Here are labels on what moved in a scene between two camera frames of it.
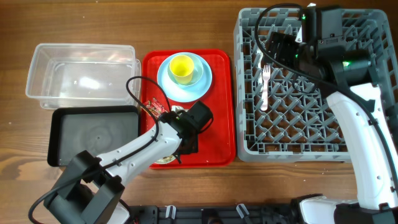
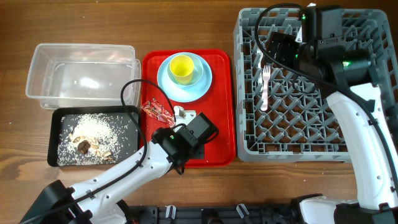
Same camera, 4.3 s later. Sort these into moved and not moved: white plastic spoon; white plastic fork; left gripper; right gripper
Moved: left gripper
Not moved: white plastic fork; white plastic spoon; right gripper
